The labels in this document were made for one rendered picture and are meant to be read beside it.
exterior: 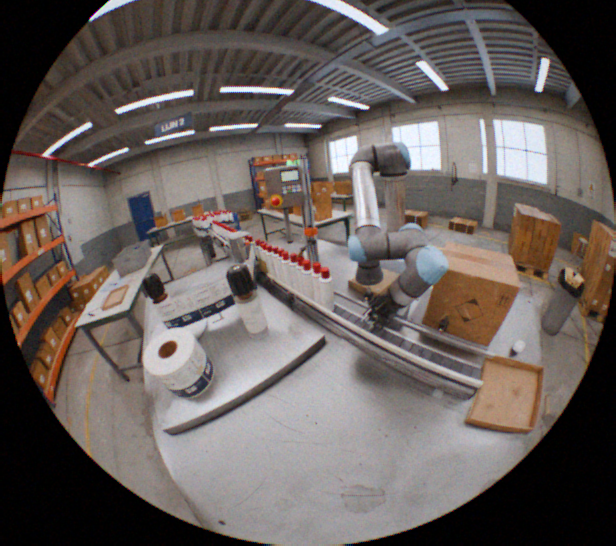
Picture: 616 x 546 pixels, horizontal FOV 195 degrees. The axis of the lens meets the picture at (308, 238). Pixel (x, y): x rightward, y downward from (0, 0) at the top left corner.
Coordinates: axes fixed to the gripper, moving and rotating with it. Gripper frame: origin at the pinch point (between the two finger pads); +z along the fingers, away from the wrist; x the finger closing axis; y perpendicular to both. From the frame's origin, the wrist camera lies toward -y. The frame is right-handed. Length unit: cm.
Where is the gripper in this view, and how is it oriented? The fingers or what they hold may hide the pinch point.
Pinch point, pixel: (369, 319)
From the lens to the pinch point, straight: 67.0
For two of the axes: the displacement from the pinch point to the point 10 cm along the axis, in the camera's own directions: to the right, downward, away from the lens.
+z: -2.2, 7.2, 6.6
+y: -7.4, 3.2, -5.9
